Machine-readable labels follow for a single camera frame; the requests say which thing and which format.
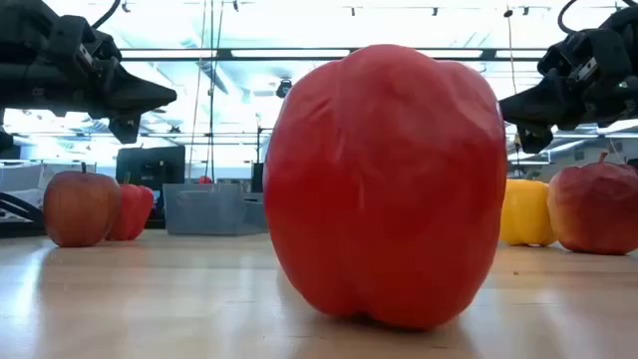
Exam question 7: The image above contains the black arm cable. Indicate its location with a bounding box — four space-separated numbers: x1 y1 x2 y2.
91 0 124 30
556 0 580 35

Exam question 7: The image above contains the white background box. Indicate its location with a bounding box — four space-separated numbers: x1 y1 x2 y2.
0 160 97 208

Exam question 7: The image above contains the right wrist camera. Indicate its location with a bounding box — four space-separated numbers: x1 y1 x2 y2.
567 53 602 85

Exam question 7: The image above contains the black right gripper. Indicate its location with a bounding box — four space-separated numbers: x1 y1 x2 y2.
497 28 615 156

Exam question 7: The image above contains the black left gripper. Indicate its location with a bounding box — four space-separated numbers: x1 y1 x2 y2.
29 15 178 146

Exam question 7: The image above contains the red bell pepper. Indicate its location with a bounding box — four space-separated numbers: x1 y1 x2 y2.
105 182 156 242
262 43 508 331

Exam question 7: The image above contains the black monitor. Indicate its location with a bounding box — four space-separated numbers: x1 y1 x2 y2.
116 145 186 191

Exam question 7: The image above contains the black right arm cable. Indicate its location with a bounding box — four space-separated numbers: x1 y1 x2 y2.
556 0 580 35

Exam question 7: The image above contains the dark red apple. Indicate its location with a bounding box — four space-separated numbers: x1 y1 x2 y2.
546 152 638 256
43 162 122 248

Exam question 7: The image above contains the translucent grey plastic bin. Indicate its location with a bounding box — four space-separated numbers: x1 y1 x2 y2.
162 182 246 236

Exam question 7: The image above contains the yellow bell pepper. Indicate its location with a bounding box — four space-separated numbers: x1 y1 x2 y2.
499 178 558 247

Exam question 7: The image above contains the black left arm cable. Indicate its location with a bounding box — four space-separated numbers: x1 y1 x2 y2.
91 0 124 30

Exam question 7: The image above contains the black stand with box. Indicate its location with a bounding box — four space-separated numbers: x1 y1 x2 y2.
250 127 274 193

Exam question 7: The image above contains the thin hanging cable with plug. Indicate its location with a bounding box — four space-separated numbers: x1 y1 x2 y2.
501 5 519 99

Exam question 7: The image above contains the clear plastic bin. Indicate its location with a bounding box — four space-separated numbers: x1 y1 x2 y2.
242 192 269 235

